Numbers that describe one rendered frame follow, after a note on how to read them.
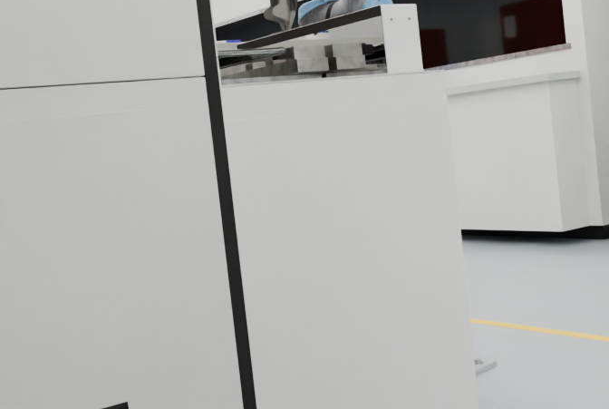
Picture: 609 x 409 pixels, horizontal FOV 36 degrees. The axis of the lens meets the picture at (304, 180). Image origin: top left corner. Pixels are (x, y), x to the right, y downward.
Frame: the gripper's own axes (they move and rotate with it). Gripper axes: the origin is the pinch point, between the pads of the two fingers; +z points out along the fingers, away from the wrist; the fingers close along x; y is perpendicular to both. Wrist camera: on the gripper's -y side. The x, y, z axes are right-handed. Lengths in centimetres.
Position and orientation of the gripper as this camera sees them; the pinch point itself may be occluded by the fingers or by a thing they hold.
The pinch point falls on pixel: (288, 28)
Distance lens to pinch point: 223.3
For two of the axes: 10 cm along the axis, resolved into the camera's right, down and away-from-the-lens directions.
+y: -8.1, 1.2, -5.7
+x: 5.7, -0.2, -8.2
